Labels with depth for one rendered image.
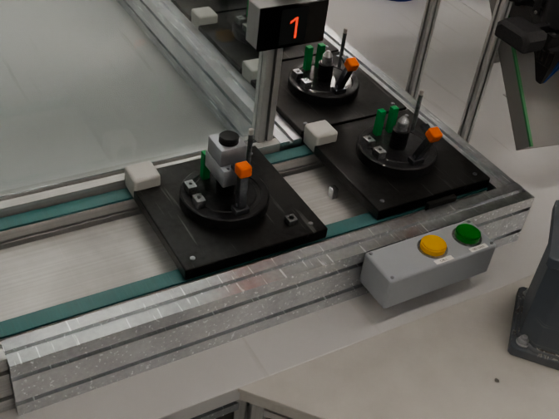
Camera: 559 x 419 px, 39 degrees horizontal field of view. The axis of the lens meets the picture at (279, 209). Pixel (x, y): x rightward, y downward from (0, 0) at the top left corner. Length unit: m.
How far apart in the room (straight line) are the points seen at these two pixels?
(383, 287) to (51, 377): 0.49
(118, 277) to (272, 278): 0.23
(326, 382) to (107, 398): 0.31
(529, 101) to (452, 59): 0.54
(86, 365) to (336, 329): 0.38
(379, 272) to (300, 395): 0.22
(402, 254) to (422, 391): 0.21
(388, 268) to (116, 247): 0.42
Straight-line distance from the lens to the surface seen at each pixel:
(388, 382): 1.16
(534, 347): 1.25
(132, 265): 1.20
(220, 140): 1.15
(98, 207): 1.26
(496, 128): 1.77
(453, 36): 2.13
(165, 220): 1.19
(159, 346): 1.10
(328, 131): 1.39
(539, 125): 1.50
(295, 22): 1.24
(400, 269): 1.18
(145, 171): 1.25
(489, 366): 1.23
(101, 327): 1.05
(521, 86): 1.44
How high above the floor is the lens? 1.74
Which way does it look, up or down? 39 degrees down
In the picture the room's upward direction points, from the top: 8 degrees clockwise
